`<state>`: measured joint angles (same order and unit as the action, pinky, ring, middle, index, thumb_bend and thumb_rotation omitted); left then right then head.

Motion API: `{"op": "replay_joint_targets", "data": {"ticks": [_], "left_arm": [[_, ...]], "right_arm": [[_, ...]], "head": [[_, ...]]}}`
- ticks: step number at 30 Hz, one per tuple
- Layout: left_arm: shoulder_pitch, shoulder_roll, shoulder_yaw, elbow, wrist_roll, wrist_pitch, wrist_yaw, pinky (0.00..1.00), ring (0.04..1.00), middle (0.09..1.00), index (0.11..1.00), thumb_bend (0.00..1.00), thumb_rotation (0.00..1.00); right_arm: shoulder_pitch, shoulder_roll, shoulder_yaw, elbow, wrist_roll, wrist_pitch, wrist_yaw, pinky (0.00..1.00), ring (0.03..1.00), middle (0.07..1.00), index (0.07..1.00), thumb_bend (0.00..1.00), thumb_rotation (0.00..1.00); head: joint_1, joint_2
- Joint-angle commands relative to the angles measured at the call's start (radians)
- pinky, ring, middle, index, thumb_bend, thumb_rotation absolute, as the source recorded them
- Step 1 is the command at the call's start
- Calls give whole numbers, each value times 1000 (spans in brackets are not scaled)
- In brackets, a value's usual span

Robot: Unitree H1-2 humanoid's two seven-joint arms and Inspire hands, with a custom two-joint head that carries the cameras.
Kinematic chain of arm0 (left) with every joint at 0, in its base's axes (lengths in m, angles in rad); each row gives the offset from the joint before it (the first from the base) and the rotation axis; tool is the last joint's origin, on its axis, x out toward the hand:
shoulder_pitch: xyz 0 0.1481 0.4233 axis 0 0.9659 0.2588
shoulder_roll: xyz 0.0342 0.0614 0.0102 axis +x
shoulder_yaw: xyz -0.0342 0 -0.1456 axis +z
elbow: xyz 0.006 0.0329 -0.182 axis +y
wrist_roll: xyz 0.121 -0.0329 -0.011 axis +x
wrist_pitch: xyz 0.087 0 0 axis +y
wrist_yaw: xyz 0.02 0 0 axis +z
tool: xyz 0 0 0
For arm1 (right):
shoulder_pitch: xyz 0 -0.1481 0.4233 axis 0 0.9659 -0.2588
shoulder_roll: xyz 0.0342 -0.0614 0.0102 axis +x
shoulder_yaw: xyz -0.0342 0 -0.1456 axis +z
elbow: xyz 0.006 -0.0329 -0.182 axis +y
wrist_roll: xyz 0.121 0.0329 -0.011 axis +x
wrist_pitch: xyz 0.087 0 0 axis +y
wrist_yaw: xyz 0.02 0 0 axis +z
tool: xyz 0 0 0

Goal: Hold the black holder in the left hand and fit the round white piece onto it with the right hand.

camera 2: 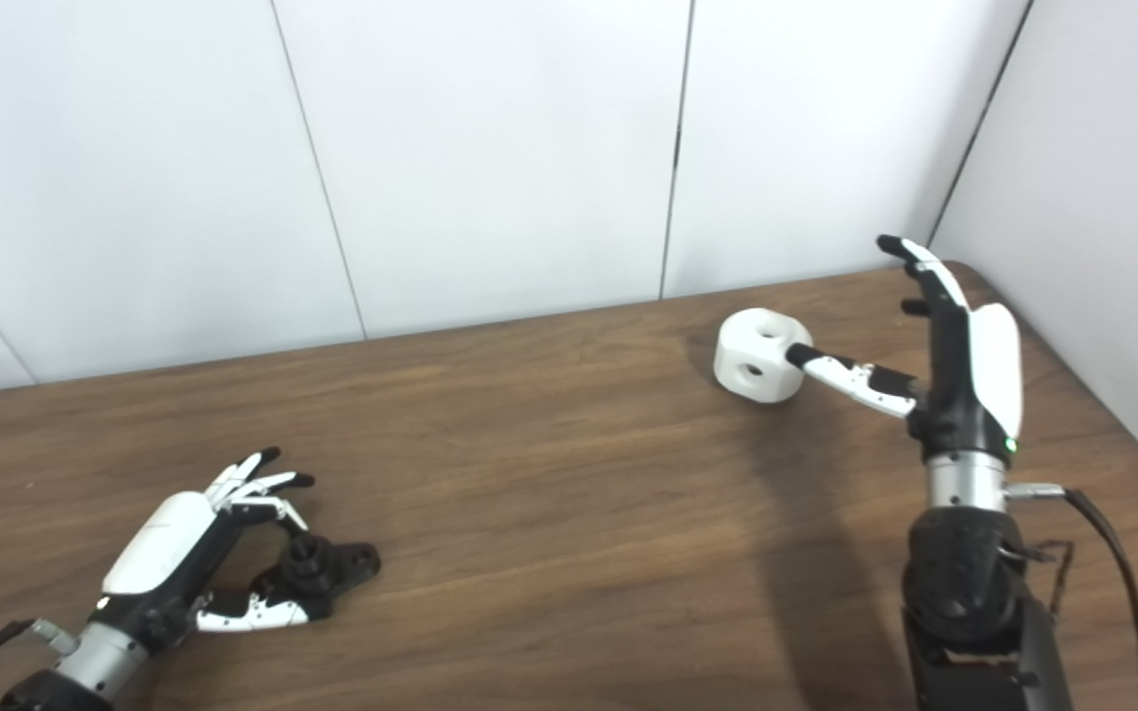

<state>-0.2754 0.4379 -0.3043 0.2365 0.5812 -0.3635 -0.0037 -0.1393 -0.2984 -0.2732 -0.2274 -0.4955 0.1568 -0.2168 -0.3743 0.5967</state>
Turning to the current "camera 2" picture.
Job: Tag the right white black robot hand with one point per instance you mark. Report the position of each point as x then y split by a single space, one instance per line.
994 375

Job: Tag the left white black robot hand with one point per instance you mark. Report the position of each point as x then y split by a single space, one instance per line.
159 543

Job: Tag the black plastic holder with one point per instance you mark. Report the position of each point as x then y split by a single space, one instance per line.
332 568

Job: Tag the round white plastic piece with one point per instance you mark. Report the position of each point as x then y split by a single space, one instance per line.
742 341

